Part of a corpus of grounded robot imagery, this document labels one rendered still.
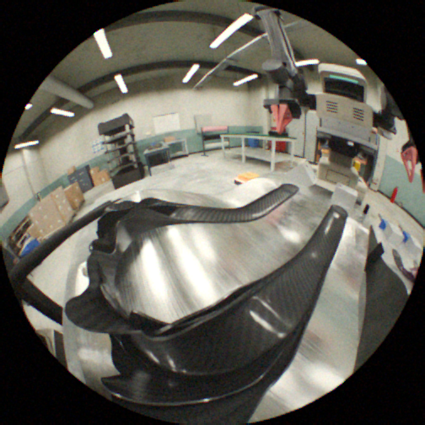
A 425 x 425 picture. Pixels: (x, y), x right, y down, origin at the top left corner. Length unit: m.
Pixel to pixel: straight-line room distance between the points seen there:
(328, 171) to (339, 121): 0.24
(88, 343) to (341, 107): 0.88
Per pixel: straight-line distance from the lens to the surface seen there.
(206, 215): 0.15
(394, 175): 5.70
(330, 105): 0.70
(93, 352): 0.20
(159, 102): 6.84
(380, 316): 0.27
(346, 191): 0.29
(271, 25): 0.65
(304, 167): 0.30
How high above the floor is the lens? 0.99
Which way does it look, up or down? 34 degrees down
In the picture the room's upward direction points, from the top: 7 degrees counter-clockwise
